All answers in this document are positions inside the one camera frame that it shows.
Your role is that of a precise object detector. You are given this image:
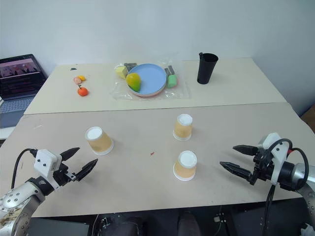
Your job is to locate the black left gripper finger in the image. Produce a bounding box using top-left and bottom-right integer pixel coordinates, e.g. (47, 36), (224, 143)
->
(74, 158), (99, 182)
(60, 147), (81, 163)

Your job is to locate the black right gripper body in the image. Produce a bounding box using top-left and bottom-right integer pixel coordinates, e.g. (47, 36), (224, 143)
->
(248, 147), (277, 186)

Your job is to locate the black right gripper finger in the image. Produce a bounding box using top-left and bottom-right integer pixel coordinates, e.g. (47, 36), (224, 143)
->
(232, 145), (259, 156)
(219, 161), (253, 180)

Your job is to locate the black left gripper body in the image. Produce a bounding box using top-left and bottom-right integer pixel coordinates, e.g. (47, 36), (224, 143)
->
(52, 162), (77, 188)

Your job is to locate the tan paper cup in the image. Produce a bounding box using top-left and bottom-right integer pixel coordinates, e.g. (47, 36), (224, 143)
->
(173, 150), (198, 182)
(172, 113), (193, 142)
(84, 126), (115, 156)

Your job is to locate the brown cardboard box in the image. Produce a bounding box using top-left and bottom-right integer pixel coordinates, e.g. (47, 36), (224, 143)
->
(301, 102), (315, 135)

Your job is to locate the dark rounded shape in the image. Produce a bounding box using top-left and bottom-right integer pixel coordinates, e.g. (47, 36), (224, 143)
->
(177, 211), (198, 236)
(112, 216), (146, 236)

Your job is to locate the clear plastic bag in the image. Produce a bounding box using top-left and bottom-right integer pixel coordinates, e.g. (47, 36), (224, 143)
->
(109, 57), (192, 100)

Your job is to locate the black plastic cup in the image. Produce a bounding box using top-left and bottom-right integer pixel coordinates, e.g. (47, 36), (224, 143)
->
(196, 52), (219, 85)

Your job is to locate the open laptop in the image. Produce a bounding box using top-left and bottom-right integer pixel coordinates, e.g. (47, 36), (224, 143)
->
(0, 54), (48, 129)

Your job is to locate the pink plate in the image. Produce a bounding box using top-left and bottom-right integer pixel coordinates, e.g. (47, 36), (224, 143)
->
(127, 82), (168, 99)

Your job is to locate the yellow foam block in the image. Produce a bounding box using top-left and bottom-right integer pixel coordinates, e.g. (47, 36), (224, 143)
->
(115, 65), (129, 80)

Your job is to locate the yellow green toy mango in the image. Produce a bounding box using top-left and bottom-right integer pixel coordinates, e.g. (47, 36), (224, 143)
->
(126, 72), (142, 92)

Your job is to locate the green foam block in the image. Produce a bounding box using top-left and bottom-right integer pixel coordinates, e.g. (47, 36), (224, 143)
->
(166, 74), (179, 89)

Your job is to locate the dark grey block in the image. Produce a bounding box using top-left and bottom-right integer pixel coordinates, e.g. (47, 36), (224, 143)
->
(123, 62), (138, 72)
(164, 64), (176, 77)

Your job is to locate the blue plate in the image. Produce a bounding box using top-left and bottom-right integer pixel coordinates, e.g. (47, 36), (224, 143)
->
(126, 63), (168, 97)

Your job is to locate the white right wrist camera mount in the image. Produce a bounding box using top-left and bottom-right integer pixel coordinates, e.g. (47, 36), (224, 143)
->
(257, 132), (294, 185)

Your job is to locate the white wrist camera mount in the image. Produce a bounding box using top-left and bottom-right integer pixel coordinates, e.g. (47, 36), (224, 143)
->
(257, 132), (294, 185)
(33, 148), (63, 191)

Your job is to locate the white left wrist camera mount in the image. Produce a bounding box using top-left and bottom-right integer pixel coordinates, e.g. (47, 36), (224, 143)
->
(33, 148), (63, 191)

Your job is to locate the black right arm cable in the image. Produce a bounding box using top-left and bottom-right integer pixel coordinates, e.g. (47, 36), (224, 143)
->
(264, 138), (310, 236)

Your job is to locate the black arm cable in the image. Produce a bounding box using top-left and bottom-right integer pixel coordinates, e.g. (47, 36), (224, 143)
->
(11, 148), (38, 190)
(264, 138), (310, 236)

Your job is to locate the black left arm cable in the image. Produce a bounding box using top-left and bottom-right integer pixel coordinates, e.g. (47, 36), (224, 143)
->
(11, 148), (38, 190)

